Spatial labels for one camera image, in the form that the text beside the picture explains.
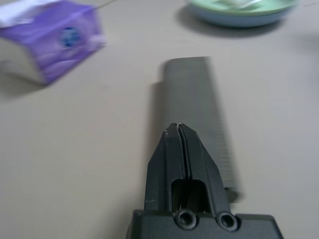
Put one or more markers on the light blue plate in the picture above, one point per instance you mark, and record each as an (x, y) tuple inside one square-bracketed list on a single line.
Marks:
[(236, 21)]

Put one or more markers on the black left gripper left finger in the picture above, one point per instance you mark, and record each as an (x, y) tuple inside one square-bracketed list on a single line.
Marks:
[(162, 161)]

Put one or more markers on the purple tissue pack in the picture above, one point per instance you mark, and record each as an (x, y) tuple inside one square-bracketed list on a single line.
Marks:
[(54, 44)]

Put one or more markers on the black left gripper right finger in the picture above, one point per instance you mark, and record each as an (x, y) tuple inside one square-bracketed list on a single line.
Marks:
[(202, 161)]

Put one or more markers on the grey glasses case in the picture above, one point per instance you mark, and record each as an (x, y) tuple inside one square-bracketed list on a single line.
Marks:
[(189, 94)]

